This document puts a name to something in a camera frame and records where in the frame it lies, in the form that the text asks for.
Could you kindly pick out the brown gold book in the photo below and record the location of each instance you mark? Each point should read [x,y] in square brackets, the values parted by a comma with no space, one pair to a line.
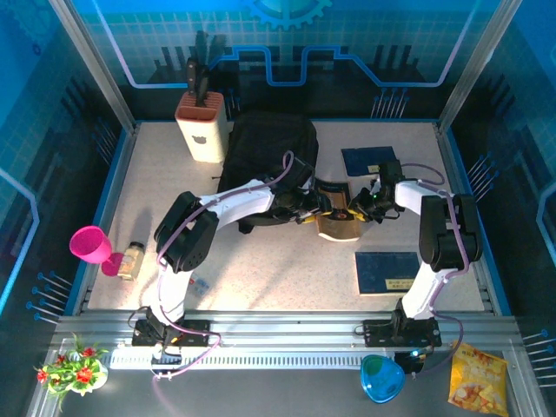
[339,228]

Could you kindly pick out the dark blue hardcover book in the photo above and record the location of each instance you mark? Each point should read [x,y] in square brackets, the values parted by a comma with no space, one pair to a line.
[362,160]
[378,273]

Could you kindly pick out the black backpack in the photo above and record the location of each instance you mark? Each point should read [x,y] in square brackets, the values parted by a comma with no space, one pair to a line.
[269,139]

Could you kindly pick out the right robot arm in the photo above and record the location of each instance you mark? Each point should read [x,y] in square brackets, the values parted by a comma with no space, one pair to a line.
[447,234]

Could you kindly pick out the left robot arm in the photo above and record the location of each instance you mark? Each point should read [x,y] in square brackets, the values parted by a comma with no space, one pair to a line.
[239,202]

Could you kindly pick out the beige knife block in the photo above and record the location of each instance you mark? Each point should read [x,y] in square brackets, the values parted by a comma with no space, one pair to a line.
[204,134]

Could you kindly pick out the black controller box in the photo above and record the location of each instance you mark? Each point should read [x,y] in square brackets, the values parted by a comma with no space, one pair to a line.
[410,362]

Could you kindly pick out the blue plastic bowl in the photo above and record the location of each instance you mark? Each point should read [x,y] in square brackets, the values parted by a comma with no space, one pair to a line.
[382,380]

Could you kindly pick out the glass spice jar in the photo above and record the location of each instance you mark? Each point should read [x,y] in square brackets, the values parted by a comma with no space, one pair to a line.
[131,260]

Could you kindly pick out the yellow snack bag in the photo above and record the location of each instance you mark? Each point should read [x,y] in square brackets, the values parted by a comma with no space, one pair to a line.
[478,382]

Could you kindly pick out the pink plastic goblet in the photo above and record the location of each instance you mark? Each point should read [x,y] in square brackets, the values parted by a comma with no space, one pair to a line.
[89,245]

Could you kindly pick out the potted plant with red flowers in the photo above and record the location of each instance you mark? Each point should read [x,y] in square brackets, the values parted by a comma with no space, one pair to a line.
[76,373]

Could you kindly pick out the aluminium mounting rail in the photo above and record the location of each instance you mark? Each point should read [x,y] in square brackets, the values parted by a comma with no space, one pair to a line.
[282,330]

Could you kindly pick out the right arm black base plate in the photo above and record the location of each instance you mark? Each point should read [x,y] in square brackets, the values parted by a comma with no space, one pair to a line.
[378,334]

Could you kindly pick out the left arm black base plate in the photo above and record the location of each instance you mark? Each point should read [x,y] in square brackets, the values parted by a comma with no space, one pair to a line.
[193,336]

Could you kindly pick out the aluminium frame post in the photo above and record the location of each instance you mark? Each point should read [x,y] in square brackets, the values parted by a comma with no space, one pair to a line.
[478,65]
[97,65]

